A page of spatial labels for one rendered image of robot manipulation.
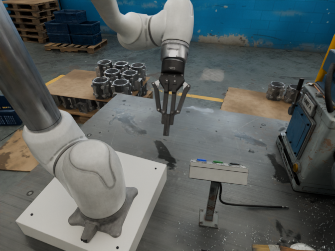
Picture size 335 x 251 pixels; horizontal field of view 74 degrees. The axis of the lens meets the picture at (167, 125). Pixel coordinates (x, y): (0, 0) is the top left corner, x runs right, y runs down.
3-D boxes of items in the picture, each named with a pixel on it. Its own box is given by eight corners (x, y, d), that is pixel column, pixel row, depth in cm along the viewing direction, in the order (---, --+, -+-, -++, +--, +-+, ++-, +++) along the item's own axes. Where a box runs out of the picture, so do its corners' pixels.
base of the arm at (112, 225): (59, 236, 69) (53, 227, 66) (94, 179, 86) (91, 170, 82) (113, 252, 66) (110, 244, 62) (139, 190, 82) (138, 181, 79)
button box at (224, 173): (242, 181, 71) (244, 164, 71) (247, 186, 64) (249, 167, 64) (189, 174, 73) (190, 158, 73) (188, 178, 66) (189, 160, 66)
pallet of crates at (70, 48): (107, 44, 559) (102, 9, 514) (93, 54, 495) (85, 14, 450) (64, 41, 577) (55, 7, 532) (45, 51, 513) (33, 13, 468)
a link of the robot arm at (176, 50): (188, 40, 67) (186, 59, 67) (189, 51, 76) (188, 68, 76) (159, 39, 68) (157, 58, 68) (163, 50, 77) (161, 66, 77)
